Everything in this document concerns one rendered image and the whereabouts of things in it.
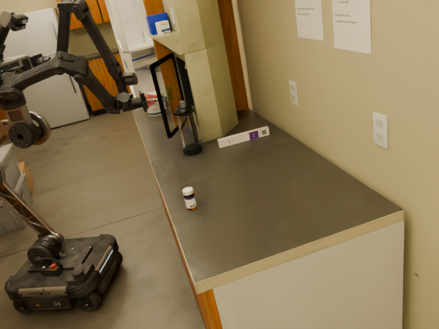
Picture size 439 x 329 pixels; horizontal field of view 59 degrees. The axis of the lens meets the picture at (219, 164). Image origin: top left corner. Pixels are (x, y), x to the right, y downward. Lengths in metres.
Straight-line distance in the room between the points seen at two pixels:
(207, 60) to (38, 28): 5.07
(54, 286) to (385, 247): 1.93
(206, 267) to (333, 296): 0.45
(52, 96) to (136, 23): 3.87
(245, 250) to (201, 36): 1.13
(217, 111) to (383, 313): 1.20
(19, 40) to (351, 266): 6.21
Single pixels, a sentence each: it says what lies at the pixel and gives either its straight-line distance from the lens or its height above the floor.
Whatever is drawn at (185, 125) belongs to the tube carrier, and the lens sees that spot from 1.91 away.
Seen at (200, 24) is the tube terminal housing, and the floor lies 1.53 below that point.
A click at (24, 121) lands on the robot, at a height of 1.21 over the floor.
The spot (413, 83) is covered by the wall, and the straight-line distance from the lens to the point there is 1.24.
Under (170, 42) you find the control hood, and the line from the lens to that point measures 1.96.
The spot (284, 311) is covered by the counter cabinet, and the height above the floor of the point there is 0.72.
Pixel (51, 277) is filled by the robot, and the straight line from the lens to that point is 2.73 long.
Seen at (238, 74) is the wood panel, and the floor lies 1.16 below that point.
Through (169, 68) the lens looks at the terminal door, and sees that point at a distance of 2.20.
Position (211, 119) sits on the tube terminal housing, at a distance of 2.07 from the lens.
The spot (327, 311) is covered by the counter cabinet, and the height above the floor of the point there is 0.64.
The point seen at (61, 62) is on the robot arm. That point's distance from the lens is 1.80.
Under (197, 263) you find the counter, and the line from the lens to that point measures 1.23.
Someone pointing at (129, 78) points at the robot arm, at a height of 1.29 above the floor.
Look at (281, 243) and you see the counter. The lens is 1.24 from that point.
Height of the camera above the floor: 1.69
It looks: 25 degrees down
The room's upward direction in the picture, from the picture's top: 11 degrees counter-clockwise
